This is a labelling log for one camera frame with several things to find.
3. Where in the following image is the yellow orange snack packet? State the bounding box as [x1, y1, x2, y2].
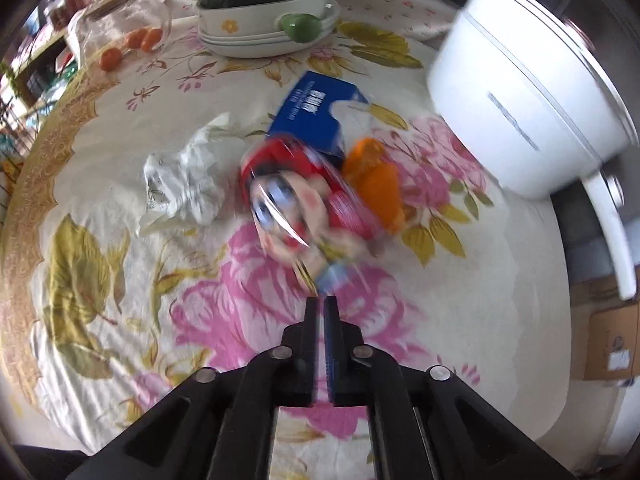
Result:
[342, 137, 407, 235]

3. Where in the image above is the blue snack box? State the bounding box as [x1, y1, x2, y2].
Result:
[267, 71, 373, 158]

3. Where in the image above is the brown cardboard box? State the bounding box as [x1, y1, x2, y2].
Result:
[570, 275, 640, 386]

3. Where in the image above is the white flowered bowl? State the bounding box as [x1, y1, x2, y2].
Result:
[196, 0, 331, 38]

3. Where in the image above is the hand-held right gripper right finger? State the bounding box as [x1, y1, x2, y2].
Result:
[324, 296, 576, 480]

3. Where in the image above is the floral tablecloth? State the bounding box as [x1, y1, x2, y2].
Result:
[0, 0, 573, 456]

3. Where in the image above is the white plate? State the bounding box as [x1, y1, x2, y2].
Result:
[200, 20, 342, 59]
[200, 0, 342, 47]

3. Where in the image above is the red cartoon face snack packet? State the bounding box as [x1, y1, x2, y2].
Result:
[239, 132, 386, 296]

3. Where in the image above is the clear plastic bag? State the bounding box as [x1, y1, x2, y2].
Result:
[70, 0, 173, 68]

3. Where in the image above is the wooden shelf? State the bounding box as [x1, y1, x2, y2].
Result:
[0, 25, 81, 161]

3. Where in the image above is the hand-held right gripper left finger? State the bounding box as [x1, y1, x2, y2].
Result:
[65, 296, 321, 480]

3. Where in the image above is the green fruit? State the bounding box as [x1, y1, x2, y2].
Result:
[279, 11, 323, 42]

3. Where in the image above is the white electric pot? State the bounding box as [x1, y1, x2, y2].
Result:
[426, 0, 640, 301]

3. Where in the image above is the crumpled clear plastic wrapper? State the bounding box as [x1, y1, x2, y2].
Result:
[137, 112, 246, 236]

